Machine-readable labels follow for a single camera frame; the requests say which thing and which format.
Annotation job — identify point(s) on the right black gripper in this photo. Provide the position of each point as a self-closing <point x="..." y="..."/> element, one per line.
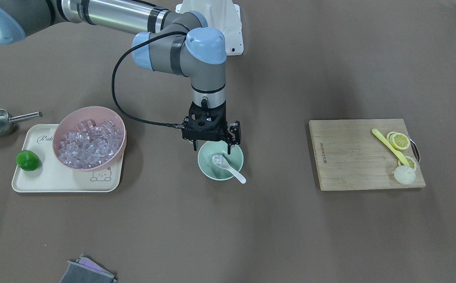
<point x="234" y="132"/>

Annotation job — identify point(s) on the clear ice cube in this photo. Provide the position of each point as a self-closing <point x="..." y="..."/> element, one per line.
<point x="217" y="158"/>

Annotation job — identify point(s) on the white ceramic spoon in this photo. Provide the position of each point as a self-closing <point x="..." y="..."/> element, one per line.
<point x="226" y="166"/>

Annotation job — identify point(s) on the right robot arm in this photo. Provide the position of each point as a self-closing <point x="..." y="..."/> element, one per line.
<point x="164" y="41"/>

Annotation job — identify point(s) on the mint green bowl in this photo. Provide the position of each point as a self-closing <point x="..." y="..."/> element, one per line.
<point x="211" y="148"/>

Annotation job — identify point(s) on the pink bowl of ice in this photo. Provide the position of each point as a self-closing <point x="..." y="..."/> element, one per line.
<point x="89" y="139"/>

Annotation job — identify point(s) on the wooden cutting board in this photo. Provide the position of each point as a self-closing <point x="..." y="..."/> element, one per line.
<point x="350" y="157"/>

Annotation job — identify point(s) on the cream serving tray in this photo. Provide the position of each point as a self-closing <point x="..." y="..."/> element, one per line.
<point x="53" y="176"/>

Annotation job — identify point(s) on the grey folded cloth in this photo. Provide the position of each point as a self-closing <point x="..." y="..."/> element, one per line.
<point x="85" y="270"/>

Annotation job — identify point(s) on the yellow plastic knife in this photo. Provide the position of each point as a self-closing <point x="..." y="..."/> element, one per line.
<point x="384" y="141"/>

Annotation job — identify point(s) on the lemon slice stack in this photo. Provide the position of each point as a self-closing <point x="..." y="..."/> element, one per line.
<point x="398" y="140"/>

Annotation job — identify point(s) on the green lime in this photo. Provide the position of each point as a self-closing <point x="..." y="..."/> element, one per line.
<point x="27" y="160"/>

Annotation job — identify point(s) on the lemon slice near bun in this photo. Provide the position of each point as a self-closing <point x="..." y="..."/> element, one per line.
<point x="412" y="163"/>

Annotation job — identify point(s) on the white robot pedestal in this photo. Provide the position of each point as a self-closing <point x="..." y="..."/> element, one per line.
<point x="222" y="15"/>

